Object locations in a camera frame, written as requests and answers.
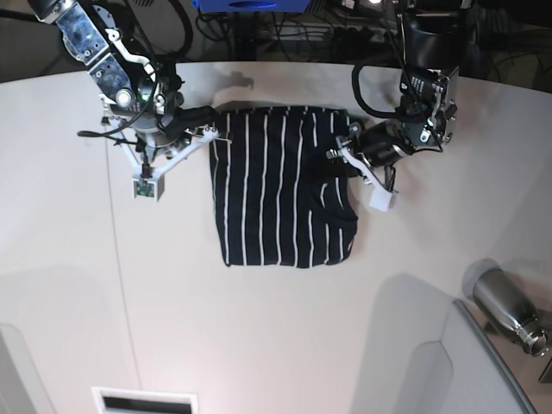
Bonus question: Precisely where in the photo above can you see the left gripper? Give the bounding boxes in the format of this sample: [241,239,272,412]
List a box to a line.
[355,121,410,168]

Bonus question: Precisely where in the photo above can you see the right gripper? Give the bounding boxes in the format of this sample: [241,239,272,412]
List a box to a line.
[131,106,220,162]

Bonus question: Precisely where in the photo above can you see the navy white striped t-shirt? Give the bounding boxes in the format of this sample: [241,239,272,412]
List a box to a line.
[209,105,360,269]

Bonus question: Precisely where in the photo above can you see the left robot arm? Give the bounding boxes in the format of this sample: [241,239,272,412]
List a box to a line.
[351,1,472,167]

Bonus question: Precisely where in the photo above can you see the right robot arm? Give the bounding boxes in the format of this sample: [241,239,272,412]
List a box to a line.
[28,1,218,163]

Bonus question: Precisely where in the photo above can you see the blue box with oval hole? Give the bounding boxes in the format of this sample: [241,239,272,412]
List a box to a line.
[191,0,310,13]

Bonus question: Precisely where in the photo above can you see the stainless steel water bottle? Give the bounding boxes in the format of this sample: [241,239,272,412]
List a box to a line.
[473,268,551,356]

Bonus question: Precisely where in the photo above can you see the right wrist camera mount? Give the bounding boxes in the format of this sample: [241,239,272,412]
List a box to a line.
[78,112,229,200]

